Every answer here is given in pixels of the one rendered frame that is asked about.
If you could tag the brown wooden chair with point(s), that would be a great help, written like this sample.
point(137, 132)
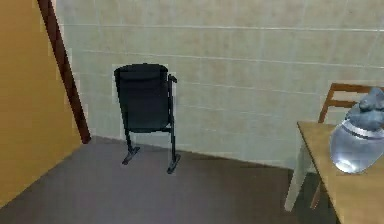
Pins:
point(336, 100)

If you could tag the black bin on stand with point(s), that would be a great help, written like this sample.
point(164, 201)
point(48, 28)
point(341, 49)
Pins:
point(143, 100)

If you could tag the wooden table with pale legs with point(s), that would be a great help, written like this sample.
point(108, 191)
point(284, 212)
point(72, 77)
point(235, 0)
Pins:
point(353, 193)

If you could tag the dark brown door frame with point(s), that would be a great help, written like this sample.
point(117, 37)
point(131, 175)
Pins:
point(65, 73)

